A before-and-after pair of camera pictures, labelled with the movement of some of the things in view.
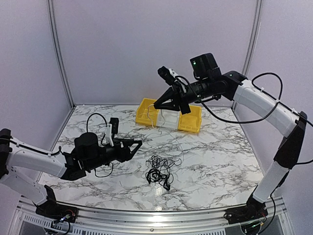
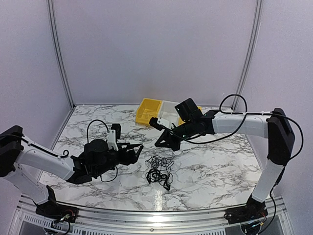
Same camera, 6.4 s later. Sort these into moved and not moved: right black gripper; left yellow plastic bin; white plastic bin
Moved: right black gripper
Not moved: left yellow plastic bin; white plastic bin
